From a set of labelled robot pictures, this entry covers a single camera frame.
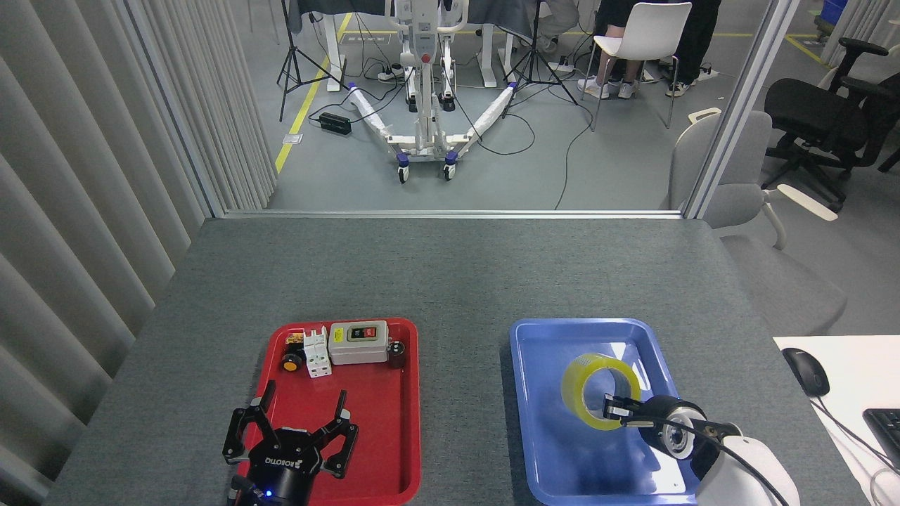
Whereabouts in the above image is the person in pale trousers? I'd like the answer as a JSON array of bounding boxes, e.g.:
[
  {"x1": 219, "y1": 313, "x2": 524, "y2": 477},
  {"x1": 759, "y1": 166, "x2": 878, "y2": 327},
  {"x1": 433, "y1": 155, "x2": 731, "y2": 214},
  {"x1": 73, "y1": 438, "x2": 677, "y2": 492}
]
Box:
[{"x1": 536, "y1": 0, "x2": 579, "y2": 54}]

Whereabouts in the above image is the yellow tape roll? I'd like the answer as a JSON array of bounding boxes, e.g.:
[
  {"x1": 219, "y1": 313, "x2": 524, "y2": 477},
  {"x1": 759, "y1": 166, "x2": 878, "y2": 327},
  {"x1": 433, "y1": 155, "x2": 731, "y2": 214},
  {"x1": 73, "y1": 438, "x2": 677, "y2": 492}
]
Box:
[{"x1": 560, "y1": 352, "x2": 643, "y2": 432}]

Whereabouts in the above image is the silver frame post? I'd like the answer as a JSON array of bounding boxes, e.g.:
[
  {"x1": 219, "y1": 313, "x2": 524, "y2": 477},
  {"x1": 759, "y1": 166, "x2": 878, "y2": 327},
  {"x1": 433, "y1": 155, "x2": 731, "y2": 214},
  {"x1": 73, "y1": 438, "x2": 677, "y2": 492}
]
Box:
[{"x1": 682, "y1": 0, "x2": 802, "y2": 220}]

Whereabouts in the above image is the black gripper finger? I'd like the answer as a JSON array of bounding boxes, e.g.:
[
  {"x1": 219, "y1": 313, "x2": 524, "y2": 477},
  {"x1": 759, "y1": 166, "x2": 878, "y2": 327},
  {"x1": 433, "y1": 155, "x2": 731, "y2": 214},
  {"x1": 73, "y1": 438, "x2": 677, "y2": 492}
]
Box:
[
  {"x1": 603, "y1": 395, "x2": 644, "y2": 428},
  {"x1": 309, "y1": 391, "x2": 359, "y2": 480},
  {"x1": 222, "y1": 399, "x2": 278, "y2": 465}
]

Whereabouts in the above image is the black tripod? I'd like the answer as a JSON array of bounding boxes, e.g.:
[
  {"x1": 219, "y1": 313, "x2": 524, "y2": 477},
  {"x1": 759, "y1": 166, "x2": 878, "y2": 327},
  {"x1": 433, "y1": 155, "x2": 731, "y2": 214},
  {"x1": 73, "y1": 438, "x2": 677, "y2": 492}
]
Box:
[
  {"x1": 501, "y1": 0, "x2": 579, "y2": 120},
  {"x1": 276, "y1": 0, "x2": 350, "y2": 122}
]

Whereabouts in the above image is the seated person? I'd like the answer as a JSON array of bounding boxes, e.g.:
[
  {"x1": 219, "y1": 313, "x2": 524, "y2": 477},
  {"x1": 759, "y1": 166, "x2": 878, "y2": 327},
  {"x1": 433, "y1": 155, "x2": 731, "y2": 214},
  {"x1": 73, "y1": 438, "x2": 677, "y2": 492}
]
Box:
[{"x1": 578, "y1": 0, "x2": 641, "y2": 100}]

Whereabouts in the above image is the black floor cable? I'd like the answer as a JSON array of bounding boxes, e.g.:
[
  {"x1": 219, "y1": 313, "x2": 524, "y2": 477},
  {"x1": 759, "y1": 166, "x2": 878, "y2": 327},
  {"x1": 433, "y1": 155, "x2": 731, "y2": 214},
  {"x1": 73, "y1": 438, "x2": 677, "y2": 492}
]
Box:
[{"x1": 554, "y1": 105, "x2": 596, "y2": 210}]

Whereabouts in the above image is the white stand on wheels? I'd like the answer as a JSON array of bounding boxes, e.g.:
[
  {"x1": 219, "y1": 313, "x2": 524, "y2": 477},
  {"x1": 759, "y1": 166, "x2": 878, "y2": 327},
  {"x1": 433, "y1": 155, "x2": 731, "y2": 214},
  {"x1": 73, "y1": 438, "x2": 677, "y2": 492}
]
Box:
[{"x1": 348, "y1": 0, "x2": 518, "y2": 185}]

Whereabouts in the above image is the black computer mouse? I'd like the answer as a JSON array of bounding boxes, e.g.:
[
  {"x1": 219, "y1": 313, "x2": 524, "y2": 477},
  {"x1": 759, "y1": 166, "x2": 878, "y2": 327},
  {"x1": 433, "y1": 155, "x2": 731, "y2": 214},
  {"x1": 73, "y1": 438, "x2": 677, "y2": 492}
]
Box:
[{"x1": 782, "y1": 347, "x2": 830, "y2": 397}]

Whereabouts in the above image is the silver frame rail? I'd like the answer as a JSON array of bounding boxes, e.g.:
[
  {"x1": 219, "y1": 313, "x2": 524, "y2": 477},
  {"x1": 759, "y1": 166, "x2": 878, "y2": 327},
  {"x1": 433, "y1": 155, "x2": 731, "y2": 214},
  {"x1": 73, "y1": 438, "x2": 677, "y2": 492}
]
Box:
[{"x1": 224, "y1": 209, "x2": 684, "y2": 221}]

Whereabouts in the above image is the black mouse cable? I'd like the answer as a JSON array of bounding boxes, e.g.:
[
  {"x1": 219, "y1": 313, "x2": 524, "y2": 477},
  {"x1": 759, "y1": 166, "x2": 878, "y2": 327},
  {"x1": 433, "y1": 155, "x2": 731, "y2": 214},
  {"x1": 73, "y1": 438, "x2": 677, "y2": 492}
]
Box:
[{"x1": 816, "y1": 395, "x2": 900, "y2": 473}]

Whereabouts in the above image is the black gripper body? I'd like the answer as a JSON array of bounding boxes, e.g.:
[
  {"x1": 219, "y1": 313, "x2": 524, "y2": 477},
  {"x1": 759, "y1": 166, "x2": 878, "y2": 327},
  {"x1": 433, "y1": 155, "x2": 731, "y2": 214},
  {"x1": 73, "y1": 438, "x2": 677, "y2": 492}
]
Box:
[
  {"x1": 638, "y1": 396, "x2": 708, "y2": 450},
  {"x1": 229, "y1": 427, "x2": 326, "y2": 506}
]

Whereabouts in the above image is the standing person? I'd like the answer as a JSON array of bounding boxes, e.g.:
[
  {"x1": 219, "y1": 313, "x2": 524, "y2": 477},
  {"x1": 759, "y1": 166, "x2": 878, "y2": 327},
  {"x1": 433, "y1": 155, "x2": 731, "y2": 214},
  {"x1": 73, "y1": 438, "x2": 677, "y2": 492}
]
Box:
[{"x1": 664, "y1": 0, "x2": 724, "y2": 97}]

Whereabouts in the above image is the black office chair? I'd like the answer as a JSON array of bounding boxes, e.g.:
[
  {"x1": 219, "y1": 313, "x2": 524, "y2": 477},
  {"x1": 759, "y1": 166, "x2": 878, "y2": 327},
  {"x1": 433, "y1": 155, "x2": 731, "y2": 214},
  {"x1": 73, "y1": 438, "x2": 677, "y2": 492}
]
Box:
[{"x1": 763, "y1": 37, "x2": 900, "y2": 212}]

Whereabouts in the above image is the white desk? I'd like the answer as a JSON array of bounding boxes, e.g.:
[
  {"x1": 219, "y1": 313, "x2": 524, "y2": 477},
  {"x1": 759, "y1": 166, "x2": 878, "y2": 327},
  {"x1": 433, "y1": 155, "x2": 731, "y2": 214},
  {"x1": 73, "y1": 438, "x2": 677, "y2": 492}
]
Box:
[{"x1": 773, "y1": 335, "x2": 900, "y2": 506}]

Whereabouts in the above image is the black keyboard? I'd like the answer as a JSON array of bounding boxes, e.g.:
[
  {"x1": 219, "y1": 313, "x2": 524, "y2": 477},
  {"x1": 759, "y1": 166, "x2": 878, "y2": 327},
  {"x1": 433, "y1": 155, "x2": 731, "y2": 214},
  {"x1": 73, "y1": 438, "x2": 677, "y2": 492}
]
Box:
[{"x1": 862, "y1": 408, "x2": 900, "y2": 470}]

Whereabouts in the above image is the blue plastic tray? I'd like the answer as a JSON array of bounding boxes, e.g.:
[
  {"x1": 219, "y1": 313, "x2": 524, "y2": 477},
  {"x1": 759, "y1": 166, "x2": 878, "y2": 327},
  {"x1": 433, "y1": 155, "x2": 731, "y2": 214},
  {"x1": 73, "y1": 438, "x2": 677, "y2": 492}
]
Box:
[{"x1": 509, "y1": 318, "x2": 700, "y2": 506}]

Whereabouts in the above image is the grey pleated partition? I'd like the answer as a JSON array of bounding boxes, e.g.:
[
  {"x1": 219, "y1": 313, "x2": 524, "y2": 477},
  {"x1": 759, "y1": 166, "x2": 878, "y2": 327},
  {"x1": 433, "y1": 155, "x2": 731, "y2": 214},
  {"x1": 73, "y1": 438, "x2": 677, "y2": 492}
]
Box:
[{"x1": 0, "y1": 0, "x2": 278, "y2": 506}]

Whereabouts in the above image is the white circuit breaker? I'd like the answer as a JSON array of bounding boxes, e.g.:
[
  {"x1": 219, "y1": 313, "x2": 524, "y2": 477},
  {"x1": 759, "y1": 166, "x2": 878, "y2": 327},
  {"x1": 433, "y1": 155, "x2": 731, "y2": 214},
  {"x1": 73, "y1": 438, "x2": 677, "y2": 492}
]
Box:
[{"x1": 303, "y1": 325, "x2": 333, "y2": 379}]

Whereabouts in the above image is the red plastic tray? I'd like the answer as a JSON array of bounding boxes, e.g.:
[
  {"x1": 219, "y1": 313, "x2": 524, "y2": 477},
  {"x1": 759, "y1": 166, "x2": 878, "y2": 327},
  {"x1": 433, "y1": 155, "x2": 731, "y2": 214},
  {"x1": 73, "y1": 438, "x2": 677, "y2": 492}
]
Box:
[{"x1": 238, "y1": 317, "x2": 421, "y2": 506}]

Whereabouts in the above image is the grey office chair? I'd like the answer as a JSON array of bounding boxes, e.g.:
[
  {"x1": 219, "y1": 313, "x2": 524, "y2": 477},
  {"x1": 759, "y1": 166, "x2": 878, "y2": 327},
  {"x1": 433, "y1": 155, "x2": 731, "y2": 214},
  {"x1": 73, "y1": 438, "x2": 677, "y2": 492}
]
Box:
[{"x1": 660, "y1": 108, "x2": 848, "y2": 337}]

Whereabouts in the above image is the white plastic chair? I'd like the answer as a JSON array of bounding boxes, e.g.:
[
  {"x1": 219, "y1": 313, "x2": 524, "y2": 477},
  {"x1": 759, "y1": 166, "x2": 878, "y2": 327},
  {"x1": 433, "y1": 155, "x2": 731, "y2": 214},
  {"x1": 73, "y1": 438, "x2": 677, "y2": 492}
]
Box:
[{"x1": 589, "y1": 2, "x2": 693, "y2": 132}]

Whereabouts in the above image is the grey push button switch box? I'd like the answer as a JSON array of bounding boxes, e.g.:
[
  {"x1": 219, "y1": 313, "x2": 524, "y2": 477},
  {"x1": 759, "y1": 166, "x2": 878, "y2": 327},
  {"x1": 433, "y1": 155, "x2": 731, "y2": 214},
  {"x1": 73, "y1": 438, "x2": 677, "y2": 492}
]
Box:
[{"x1": 328, "y1": 320, "x2": 390, "y2": 366}]

